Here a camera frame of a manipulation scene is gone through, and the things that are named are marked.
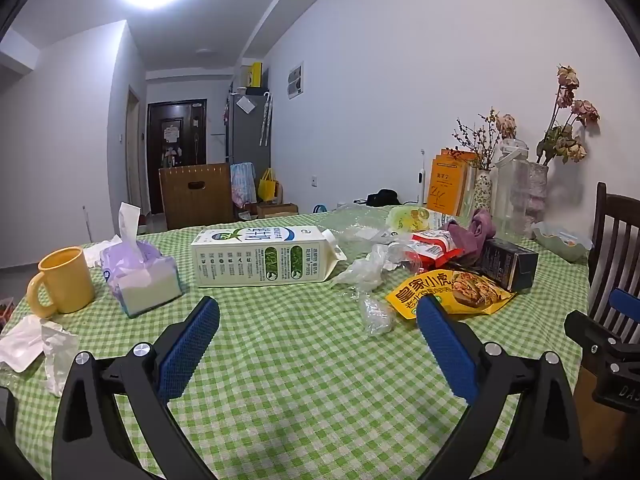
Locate black bag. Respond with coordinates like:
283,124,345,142
366,189,402,207

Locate yellow mug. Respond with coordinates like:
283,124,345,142
26,246,96,319

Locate black box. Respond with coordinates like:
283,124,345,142
477,237,540,294

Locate clear glass jar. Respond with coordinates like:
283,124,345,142
490,138,532,233

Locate plain cardboard box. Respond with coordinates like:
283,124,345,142
572,365,608,463

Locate yellow snack bag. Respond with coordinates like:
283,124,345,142
385,269,517,321

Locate white electric toothbrush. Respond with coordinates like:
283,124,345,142
416,149,427,205

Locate crumpled clear plastic wrap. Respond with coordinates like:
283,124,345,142
330,244,417,302

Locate floral patterned vase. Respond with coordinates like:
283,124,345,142
472,169,493,213

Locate open cardboard box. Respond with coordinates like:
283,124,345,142
256,202,299,219

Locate green checkered tablecloth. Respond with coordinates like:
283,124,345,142
0,203,593,480

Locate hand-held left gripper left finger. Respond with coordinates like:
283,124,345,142
51,296,221,480

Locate glass vase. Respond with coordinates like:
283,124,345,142
520,161,550,237

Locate large clear plastic bag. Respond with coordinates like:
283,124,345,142
334,205,401,257

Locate grey refrigerator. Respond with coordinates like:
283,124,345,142
226,91,272,171

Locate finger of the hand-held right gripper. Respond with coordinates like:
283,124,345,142
607,288,640,343
564,310,623,361

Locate crumpled white plastic wrapper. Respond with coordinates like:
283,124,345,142
41,321,81,398

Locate dark wooden chair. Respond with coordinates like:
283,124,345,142
587,181,640,346

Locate small clear plastic bag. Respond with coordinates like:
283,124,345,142
359,295,396,337

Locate yellow tote bag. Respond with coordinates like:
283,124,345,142
257,168,279,201

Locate blue patterned bag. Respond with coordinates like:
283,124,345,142
230,162,257,207

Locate orange box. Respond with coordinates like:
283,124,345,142
426,148,481,217

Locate dried flower branches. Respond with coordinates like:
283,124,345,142
452,107,518,171

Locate dried pink flowers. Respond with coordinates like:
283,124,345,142
536,65,601,166

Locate dark door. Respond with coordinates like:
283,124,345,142
146,99,208,215

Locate white green milk carton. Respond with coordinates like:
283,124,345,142
190,225,348,288

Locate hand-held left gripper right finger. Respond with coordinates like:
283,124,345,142
416,294,585,480

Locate red white snack bag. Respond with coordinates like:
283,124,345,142
395,229,466,271

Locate white umbrella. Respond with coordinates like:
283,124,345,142
259,92,273,147

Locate purple cloth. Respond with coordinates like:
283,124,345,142
446,208,497,257

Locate white paper napkin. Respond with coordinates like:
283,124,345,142
0,315,47,374

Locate purple tissue pack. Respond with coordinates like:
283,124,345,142
99,202,183,319

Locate green fruit print bag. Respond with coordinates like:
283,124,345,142
387,205,457,235

